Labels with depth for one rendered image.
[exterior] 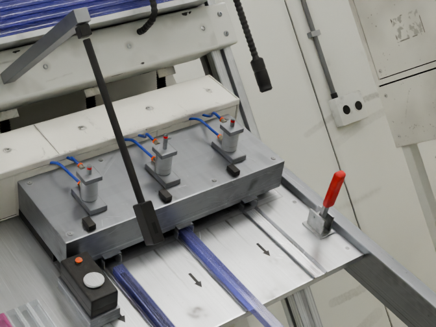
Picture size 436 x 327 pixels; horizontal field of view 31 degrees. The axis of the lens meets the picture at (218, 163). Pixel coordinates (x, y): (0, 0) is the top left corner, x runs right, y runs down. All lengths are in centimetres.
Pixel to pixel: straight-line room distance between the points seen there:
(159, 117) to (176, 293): 28
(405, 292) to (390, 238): 236
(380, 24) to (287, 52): 123
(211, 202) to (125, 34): 28
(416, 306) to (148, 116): 45
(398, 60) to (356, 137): 137
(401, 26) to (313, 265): 104
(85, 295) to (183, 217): 20
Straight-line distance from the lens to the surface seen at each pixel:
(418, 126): 200
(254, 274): 100
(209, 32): 122
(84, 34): 82
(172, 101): 115
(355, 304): 325
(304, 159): 314
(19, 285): 97
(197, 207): 103
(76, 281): 91
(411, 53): 196
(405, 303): 105
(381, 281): 106
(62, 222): 96
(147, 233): 81
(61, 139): 106
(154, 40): 117
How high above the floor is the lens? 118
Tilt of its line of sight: 2 degrees down
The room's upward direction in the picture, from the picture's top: 18 degrees counter-clockwise
